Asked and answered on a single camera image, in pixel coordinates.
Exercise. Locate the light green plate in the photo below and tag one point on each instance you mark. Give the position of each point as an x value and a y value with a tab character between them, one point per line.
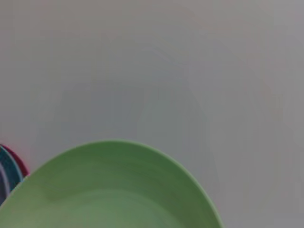
107	185

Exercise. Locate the red plate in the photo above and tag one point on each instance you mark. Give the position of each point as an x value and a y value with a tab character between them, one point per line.
20	161

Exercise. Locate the teal blue plate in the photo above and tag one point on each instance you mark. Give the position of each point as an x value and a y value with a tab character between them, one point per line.
10	168

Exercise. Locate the grey purple plate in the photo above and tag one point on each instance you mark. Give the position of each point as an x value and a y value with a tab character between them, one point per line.
2	185

